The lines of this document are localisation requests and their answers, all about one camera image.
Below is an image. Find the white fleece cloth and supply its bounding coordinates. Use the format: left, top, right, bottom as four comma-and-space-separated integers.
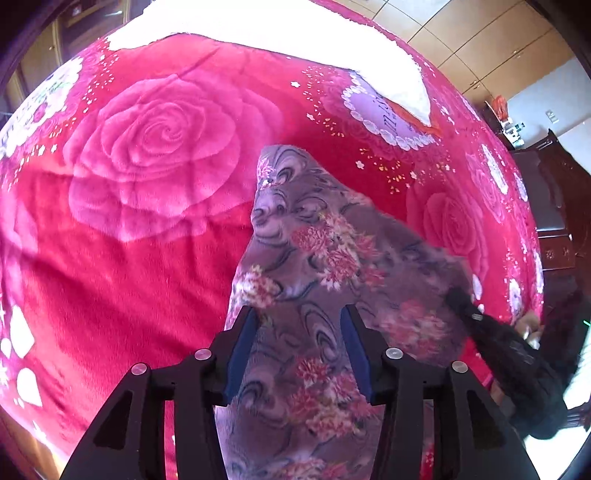
108, 0, 432, 127

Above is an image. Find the purple floral fleece garment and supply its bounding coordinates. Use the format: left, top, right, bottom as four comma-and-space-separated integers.
222, 144, 476, 480

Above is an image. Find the brown wooden cabinet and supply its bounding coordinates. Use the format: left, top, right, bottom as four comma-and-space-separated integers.
0, 0, 153, 93

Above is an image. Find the red rose print blanket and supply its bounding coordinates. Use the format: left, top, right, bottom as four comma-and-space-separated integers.
0, 0, 546, 480

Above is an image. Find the person's right hand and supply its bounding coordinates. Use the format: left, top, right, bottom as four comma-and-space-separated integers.
515, 311, 544, 350

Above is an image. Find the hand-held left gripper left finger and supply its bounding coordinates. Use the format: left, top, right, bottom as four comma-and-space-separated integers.
60, 305, 259, 480

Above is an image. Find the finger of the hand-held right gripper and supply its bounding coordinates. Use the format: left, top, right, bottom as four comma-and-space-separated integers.
443, 286, 490, 333

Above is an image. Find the light wooden wardrobe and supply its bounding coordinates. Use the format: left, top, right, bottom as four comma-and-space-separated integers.
369, 0, 578, 97

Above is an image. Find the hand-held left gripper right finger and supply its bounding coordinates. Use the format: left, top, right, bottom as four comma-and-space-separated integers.
339, 305, 541, 480

